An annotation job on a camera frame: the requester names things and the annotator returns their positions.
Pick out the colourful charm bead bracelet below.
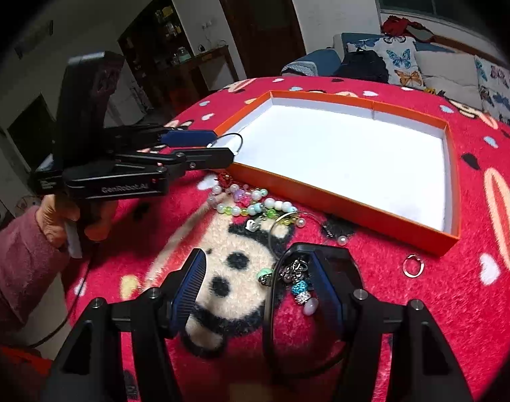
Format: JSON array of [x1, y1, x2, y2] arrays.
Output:
[[257, 257, 321, 317]]

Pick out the dark wooden door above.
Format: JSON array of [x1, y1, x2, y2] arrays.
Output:
[[219, 0, 306, 78]]

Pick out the dark shelving cabinet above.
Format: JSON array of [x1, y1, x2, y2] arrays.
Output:
[[118, 0, 193, 116]]

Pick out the pastel pearl bead bracelet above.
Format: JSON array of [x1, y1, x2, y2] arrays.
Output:
[[207, 182, 307, 231]]

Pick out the black backpack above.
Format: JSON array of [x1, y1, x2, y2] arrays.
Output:
[[333, 50, 389, 83]]

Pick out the person's left hand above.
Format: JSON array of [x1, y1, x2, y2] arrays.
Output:
[[36, 194, 118, 249]]

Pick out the red cartoon monkey blanket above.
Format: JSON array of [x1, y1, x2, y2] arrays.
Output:
[[44, 77, 510, 401]]

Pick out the dark wooden side table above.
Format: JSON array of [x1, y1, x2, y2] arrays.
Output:
[[155, 45, 239, 117]]

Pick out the left pink sleeved forearm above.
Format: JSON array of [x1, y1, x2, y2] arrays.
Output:
[[0, 207, 70, 339]]

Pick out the red clothes on sill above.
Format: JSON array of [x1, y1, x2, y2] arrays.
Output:
[[381, 15, 435, 43]]

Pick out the blue fabric sofa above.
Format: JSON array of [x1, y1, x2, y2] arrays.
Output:
[[280, 32, 510, 131]]

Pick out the left butterfly print pillow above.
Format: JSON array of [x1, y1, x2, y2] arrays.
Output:
[[347, 36, 425, 90]]

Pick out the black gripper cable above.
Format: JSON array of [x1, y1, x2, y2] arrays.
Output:
[[25, 254, 92, 349]]

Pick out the right butterfly print pillow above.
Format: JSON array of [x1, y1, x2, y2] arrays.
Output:
[[474, 55, 510, 126]]

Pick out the butterfly print pillow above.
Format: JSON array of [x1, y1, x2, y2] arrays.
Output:
[[474, 55, 510, 126], [347, 36, 425, 90]]

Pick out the large thin silver hoop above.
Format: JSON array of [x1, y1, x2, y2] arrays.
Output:
[[267, 211, 350, 261]]

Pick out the small silver ring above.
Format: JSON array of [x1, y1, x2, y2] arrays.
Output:
[[402, 253, 426, 280]]

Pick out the black smart watch band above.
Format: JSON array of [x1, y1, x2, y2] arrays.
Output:
[[262, 242, 364, 380]]

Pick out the orange shallow cardboard tray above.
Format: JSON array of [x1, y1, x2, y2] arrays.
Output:
[[215, 91, 461, 256]]

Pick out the plain beige cushion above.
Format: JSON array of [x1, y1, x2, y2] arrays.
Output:
[[415, 51, 482, 110]]

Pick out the silver bangle with red knot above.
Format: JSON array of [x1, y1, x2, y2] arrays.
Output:
[[206, 133, 244, 189]]

